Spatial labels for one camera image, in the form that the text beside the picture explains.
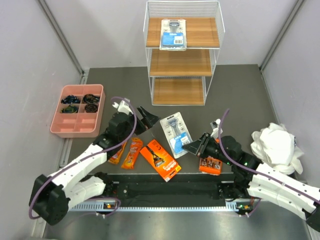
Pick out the white wire wooden shelf rack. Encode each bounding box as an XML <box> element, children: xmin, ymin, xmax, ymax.
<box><xmin>143</xmin><ymin>0</ymin><xmax>226</xmax><ymax>106</ymax></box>

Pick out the green black item in tray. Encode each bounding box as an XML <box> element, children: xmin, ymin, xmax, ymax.
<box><xmin>60</xmin><ymin>105</ymin><xmax>79</xmax><ymax>114</ymax></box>

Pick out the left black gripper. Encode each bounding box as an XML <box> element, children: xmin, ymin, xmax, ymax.
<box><xmin>119</xmin><ymin>106</ymin><xmax>161</xmax><ymax>142</ymax></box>

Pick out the blue razor blister pack two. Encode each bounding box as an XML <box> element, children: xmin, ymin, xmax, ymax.
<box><xmin>160</xmin><ymin>112</ymin><xmax>193</xmax><ymax>159</ymax></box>

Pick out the pink divided plastic tray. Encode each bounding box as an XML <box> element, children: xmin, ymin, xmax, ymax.
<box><xmin>50</xmin><ymin>84</ymin><xmax>106</xmax><ymax>138</ymax></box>

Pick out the orange razor pouch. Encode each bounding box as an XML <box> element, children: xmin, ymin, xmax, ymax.
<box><xmin>121</xmin><ymin>137</ymin><xmax>144</xmax><ymax>170</ymax></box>
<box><xmin>107</xmin><ymin>142</ymin><xmax>127</xmax><ymax>165</ymax></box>

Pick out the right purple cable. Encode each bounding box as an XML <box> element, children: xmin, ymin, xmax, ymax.
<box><xmin>218</xmin><ymin>108</ymin><xmax>320</xmax><ymax>217</ymax></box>

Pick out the dark coiled item upper tray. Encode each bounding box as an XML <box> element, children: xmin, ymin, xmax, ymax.
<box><xmin>82</xmin><ymin>93</ymin><xmax>101</xmax><ymax>104</ymax></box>

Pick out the dark coiled item tray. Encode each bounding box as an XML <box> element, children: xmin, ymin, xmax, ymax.
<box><xmin>84</xmin><ymin>103</ymin><xmax>99</xmax><ymax>113</ymax></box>
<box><xmin>82</xmin><ymin>93</ymin><xmax>101</xmax><ymax>104</ymax></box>

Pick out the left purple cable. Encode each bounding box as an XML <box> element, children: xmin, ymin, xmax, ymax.
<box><xmin>28</xmin><ymin>96</ymin><xmax>138</xmax><ymax>221</ymax></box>

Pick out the white crumpled cloth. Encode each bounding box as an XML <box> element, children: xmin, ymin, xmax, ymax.
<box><xmin>250</xmin><ymin>122</ymin><xmax>304</xmax><ymax>175</ymax></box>

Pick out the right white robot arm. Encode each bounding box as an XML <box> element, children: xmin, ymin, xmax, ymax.
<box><xmin>182</xmin><ymin>132</ymin><xmax>320</xmax><ymax>231</ymax></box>

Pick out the blue razor blister pack one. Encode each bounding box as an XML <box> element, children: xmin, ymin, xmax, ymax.
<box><xmin>159</xmin><ymin>18</ymin><xmax>187</xmax><ymax>51</ymax></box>

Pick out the blue black item in tray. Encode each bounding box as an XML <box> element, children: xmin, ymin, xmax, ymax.
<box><xmin>60</xmin><ymin>95</ymin><xmax>81</xmax><ymax>104</ymax></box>

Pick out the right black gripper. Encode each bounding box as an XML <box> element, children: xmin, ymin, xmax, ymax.
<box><xmin>182</xmin><ymin>132</ymin><xmax>234</xmax><ymax>166</ymax></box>

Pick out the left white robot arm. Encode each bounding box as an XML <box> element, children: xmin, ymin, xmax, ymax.
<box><xmin>28</xmin><ymin>97</ymin><xmax>160</xmax><ymax>226</ymax></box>

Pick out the orange cartridge box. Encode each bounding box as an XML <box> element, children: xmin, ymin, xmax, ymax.
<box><xmin>198</xmin><ymin>156</ymin><xmax>223</xmax><ymax>176</ymax></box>

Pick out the dark coiled item lower tray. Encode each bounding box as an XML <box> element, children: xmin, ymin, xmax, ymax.
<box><xmin>84</xmin><ymin>103</ymin><xmax>99</xmax><ymax>113</ymax></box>

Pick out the orange Gillette razor box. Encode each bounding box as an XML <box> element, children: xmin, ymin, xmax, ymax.
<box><xmin>140</xmin><ymin>139</ymin><xmax>182</xmax><ymax>182</ymax></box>

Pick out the purple cable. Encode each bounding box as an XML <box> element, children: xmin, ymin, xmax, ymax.
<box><xmin>218</xmin><ymin>108</ymin><xmax>320</xmax><ymax>217</ymax></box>
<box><xmin>28</xmin><ymin>96</ymin><xmax>138</xmax><ymax>221</ymax></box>

